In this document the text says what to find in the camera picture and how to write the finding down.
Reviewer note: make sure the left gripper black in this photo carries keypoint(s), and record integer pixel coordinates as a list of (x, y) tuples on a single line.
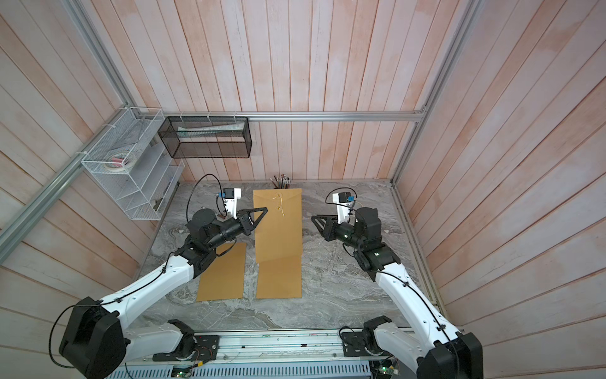
[(245, 219)]

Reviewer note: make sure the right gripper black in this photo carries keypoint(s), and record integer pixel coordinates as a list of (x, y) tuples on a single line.
[(331, 227)]

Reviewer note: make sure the brown file bag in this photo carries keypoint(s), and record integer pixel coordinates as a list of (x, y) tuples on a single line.
[(279, 234), (224, 278), (280, 278)]

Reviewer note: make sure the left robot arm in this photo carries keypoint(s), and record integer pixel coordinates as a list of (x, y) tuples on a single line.
[(98, 337)]

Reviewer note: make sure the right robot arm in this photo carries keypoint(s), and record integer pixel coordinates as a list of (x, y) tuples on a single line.
[(436, 348)]

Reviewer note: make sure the masking tape roll on table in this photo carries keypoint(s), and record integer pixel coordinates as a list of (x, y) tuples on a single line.
[(353, 209)]

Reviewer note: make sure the black mesh basket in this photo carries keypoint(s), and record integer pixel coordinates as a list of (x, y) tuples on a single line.
[(206, 137)]

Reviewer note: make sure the tape roll in rack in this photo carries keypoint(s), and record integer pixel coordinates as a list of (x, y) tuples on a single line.
[(119, 162)]

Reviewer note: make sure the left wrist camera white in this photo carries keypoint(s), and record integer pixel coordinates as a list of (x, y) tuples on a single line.
[(230, 197)]

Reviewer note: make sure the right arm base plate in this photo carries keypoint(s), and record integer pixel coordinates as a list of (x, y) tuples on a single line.
[(360, 344)]

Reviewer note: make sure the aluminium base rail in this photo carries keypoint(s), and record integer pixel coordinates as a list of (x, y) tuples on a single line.
[(279, 348)]

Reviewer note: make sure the white wire shelf rack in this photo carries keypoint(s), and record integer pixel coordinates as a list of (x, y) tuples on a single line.
[(132, 166)]

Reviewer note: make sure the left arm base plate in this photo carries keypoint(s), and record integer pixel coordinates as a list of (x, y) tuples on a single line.
[(193, 349)]

